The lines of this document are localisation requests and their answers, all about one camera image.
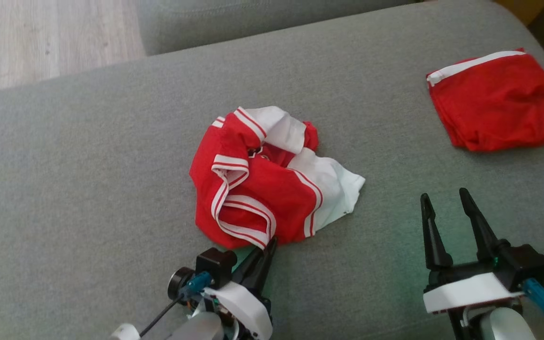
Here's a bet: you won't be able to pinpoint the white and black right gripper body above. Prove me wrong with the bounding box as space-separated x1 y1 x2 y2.
423 257 524 315

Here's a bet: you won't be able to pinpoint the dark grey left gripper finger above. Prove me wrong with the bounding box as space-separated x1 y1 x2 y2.
240 238 272 289
253 238 278 297

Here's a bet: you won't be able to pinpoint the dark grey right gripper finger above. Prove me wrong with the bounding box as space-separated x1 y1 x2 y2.
459 188 510 264
420 193 453 271

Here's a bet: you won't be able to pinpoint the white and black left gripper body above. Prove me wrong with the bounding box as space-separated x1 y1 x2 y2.
204 281 272 340

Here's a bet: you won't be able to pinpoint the red and white sports jersey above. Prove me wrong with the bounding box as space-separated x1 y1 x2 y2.
188 106 366 250

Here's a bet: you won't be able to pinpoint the red shorts with white stripe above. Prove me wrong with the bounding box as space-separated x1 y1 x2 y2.
426 47 544 153

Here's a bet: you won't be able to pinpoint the large grey sofa seat cushion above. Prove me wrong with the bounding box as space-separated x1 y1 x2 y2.
0 0 544 340

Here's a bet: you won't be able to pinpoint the wide yellow sofa back cushion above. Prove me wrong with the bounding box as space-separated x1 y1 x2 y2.
494 0 544 26

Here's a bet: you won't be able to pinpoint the blue left camera connector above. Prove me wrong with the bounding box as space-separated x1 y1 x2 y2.
183 271 213 297

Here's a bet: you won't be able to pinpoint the blue camera connector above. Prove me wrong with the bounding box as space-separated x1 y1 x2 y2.
522 278 544 323
183 271 213 297

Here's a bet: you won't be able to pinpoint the blue right camera connector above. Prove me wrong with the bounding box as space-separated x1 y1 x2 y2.
522 278 544 323

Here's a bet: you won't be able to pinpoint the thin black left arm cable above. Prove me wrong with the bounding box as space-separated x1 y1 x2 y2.
139 293 188 338

